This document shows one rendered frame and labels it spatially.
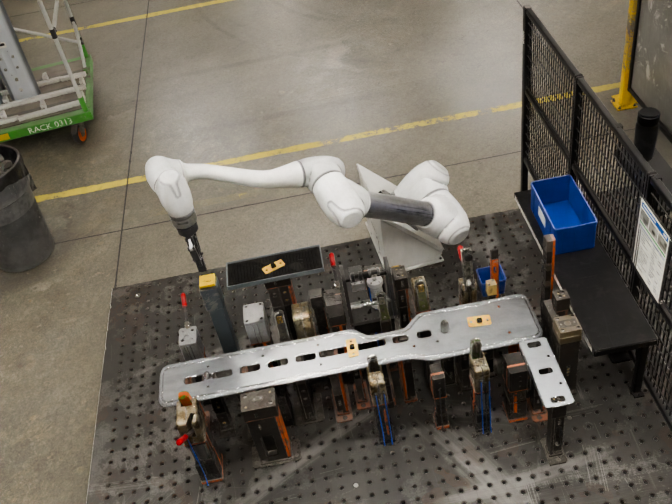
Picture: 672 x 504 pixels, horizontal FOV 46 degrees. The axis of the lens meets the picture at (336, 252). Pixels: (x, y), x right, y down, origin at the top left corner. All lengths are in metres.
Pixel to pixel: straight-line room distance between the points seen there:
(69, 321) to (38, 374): 0.40
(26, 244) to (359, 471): 3.03
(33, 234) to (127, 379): 2.04
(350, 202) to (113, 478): 1.35
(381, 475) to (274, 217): 2.57
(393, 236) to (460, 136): 2.27
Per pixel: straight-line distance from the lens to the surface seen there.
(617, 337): 2.82
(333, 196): 2.80
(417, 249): 3.46
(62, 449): 4.27
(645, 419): 3.04
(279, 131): 5.89
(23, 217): 5.17
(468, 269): 2.89
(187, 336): 2.97
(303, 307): 2.90
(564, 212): 3.28
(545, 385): 2.71
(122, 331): 3.63
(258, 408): 2.71
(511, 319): 2.89
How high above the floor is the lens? 3.13
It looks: 42 degrees down
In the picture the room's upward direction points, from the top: 11 degrees counter-clockwise
